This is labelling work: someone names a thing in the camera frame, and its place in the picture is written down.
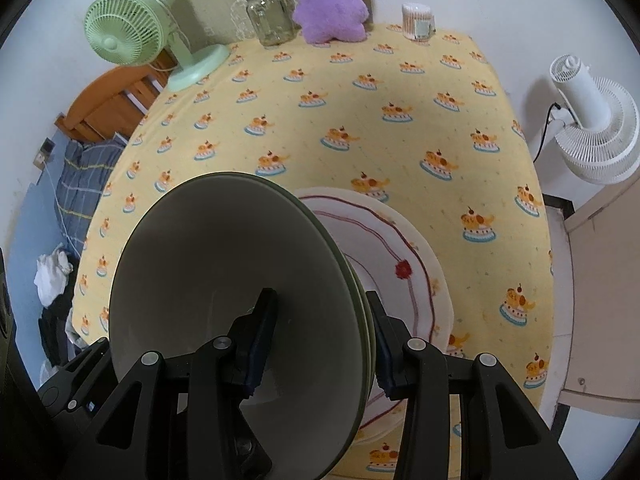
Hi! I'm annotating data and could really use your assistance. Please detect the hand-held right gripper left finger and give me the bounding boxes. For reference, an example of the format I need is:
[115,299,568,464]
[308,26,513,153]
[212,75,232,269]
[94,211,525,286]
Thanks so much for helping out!
[65,287,281,480]

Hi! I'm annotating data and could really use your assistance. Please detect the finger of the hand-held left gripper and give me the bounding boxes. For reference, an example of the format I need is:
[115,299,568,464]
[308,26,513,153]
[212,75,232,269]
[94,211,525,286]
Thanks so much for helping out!
[37,337,118,423]

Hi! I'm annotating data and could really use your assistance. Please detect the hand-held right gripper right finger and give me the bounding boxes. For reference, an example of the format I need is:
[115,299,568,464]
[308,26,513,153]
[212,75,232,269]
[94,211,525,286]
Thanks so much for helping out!
[365,290,576,480]

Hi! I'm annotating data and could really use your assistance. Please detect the round orange floral plate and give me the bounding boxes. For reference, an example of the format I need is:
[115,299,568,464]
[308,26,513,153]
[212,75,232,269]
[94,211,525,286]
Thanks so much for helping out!
[295,186,455,448]

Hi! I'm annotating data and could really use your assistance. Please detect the beige bowl green pattern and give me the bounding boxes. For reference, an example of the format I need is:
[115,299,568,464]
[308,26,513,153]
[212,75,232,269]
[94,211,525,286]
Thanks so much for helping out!
[287,187,377,426]

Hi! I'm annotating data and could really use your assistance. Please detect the white plate red pattern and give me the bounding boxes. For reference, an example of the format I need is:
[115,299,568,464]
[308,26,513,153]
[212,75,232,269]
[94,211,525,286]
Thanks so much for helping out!
[295,195,436,441]

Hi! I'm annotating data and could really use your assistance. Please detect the dark clothes pile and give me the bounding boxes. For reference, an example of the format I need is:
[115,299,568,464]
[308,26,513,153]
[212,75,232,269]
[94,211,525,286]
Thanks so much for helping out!
[39,290,83,376]

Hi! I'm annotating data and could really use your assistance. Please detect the grey plaid pillow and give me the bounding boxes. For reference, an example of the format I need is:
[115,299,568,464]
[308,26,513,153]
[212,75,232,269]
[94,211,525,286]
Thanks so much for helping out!
[54,137,128,233]

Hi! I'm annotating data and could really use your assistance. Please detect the beige cabinet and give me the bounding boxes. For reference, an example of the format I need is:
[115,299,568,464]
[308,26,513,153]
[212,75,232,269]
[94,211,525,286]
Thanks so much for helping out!
[555,160,640,416]

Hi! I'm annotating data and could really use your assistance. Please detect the yellow printed tablecloth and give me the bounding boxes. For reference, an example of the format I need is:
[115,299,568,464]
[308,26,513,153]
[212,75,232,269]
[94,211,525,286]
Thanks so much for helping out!
[70,22,553,478]

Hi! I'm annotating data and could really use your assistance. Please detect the wooden headboard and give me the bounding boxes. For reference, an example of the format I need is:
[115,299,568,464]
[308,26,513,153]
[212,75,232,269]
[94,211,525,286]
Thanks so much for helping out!
[54,65,171,143]

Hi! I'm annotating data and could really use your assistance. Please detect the white fan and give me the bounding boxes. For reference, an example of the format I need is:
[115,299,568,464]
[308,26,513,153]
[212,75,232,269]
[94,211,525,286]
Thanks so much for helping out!
[549,56,640,185]

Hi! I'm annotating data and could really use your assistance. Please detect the glass jar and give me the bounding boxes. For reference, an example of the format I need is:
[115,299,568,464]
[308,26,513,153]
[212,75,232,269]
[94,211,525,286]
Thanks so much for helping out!
[242,0,296,48]

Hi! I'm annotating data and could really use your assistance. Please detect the cotton swab container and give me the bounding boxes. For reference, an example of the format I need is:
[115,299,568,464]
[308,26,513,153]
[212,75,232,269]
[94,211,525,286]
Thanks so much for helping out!
[401,2,437,41]

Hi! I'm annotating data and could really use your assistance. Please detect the green patterned board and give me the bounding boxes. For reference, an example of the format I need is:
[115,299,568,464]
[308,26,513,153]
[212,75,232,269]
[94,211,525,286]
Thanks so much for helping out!
[145,0,373,46]

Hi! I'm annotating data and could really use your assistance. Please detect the green desk fan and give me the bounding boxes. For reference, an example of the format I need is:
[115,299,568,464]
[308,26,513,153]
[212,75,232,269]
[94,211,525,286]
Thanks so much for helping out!
[83,0,231,93]

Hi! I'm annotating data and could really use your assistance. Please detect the purple plush toy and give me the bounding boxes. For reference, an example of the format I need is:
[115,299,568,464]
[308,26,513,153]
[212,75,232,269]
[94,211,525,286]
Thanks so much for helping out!
[291,0,372,44]

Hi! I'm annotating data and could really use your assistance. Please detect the wall socket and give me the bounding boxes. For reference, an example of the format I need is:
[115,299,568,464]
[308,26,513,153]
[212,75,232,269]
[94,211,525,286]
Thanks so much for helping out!
[32,137,56,168]

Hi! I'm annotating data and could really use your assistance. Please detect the black power cable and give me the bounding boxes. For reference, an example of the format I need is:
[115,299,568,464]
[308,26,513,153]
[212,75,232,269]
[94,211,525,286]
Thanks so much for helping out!
[532,102,561,163]

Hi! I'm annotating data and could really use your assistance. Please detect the white fan cord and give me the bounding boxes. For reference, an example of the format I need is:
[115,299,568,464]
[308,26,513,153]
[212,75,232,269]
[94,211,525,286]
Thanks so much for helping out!
[149,30,182,74]

